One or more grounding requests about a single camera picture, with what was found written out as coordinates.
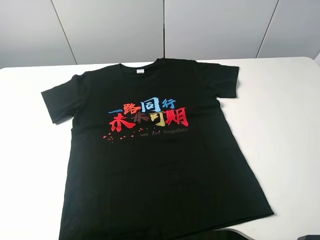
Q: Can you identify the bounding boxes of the black printed t-shirt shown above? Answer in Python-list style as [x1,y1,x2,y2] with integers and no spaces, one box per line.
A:
[41,58,274,240]

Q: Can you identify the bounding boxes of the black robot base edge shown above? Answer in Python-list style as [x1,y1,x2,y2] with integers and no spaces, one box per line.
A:
[198,229,250,240]

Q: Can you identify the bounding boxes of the black object bottom right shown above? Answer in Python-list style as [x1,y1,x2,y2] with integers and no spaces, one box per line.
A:
[297,234,320,240]

